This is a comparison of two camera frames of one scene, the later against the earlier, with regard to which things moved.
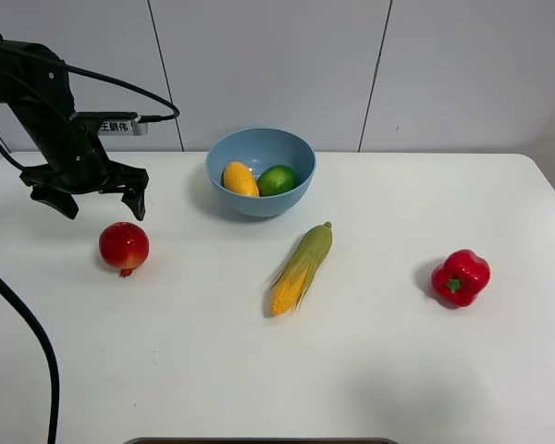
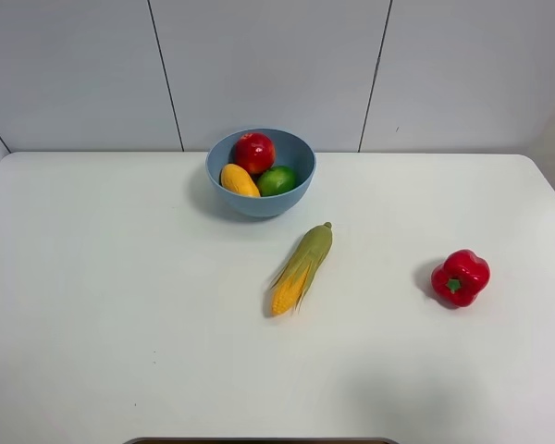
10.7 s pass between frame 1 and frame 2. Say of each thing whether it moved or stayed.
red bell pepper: stayed
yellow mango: stayed
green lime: stayed
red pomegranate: moved
